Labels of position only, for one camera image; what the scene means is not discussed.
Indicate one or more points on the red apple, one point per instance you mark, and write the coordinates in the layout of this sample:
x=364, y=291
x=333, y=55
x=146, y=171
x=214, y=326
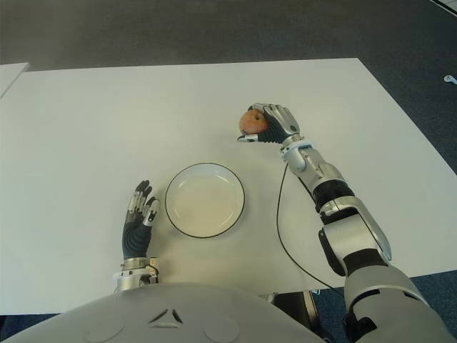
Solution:
x=251, y=122

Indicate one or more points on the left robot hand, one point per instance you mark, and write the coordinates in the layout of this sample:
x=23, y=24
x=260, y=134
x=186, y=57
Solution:
x=135, y=239

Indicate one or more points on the grey robot torso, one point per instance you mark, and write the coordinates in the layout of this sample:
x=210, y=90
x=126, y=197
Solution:
x=160, y=314

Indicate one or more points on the black metal frame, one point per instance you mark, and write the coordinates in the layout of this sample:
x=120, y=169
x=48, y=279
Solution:
x=296, y=311

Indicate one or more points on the white plate black rim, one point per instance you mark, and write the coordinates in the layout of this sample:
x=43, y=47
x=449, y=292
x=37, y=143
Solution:
x=205, y=202

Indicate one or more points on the white side table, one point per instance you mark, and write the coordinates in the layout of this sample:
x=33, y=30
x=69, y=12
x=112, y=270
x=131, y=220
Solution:
x=10, y=76

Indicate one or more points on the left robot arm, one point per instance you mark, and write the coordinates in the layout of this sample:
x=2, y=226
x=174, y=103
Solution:
x=130, y=278

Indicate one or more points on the small white floor object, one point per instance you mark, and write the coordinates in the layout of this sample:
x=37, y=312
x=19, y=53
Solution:
x=450, y=79

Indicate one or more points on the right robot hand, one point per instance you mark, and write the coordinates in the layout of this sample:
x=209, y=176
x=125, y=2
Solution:
x=283, y=123

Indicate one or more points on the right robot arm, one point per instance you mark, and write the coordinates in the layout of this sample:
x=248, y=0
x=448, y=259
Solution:
x=353, y=236

